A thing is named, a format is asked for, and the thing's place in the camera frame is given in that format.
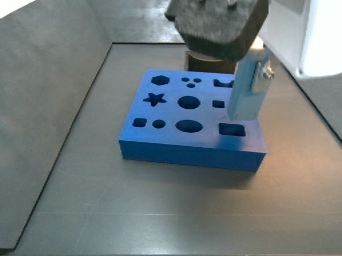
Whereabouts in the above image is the light blue rectangular block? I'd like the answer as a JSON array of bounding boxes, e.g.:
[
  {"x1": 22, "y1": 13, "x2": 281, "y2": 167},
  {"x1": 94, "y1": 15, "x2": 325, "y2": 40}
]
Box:
[{"x1": 228, "y1": 46, "x2": 269, "y2": 120}]

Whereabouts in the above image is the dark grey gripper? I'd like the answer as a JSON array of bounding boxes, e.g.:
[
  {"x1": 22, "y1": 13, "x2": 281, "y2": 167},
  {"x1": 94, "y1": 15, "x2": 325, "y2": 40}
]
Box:
[{"x1": 165, "y1": 0, "x2": 276, "y2": 94}]

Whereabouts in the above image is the dark curved holder piece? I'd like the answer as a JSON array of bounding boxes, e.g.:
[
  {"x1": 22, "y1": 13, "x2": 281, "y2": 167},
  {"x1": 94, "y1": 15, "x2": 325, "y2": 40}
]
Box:
[{"x1": 186, "y1": 51, "x2": 237, "y2": 74}]

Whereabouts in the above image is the blue foam shape-sorter block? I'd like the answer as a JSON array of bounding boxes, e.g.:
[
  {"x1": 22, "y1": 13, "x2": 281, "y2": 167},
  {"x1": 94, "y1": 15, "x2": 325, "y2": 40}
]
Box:
[{"x1": 119, "y1": 70, "x2": 266, "y2": 171}]

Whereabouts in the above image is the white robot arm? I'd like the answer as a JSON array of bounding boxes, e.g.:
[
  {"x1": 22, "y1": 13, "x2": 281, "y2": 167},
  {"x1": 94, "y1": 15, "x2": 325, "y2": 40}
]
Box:
[{"x1": 166, "y1": 0, "x2": 342, "y2": 93}]

